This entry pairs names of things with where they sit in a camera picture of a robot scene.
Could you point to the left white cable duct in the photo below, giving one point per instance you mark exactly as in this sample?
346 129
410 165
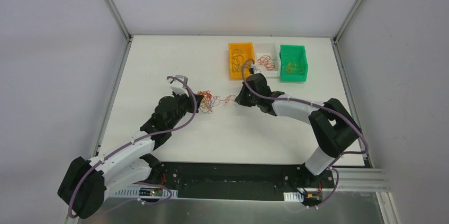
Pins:
145 192

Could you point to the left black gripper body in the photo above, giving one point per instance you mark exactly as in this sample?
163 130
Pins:
193 102

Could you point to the white plastic bin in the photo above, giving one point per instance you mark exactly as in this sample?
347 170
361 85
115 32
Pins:
268 58

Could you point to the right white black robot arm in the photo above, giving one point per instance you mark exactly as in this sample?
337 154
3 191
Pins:
333 127

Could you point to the left aluminium frame post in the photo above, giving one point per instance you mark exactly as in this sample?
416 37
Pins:
118 19

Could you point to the right aluminium frame post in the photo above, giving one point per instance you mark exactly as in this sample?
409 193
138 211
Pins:
348 19

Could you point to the orange plastic bin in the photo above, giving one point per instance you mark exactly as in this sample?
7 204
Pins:
238 54

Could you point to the right white cable duct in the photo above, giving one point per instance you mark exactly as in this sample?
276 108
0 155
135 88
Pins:
293 197

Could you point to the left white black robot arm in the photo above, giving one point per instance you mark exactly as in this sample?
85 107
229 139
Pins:
89 182

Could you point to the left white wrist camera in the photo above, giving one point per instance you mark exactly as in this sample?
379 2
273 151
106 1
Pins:
178 85

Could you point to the white cable duct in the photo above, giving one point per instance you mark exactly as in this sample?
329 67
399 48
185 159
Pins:
145 192
293 197

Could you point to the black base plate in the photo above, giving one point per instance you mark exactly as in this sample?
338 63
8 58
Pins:
254 182

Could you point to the green plastic bin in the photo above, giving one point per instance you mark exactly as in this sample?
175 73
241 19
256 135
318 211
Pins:
294 64

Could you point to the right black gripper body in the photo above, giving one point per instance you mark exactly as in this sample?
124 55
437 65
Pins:
245 95

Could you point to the aluminium frame post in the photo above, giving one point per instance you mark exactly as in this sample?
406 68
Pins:
348 19
118 19

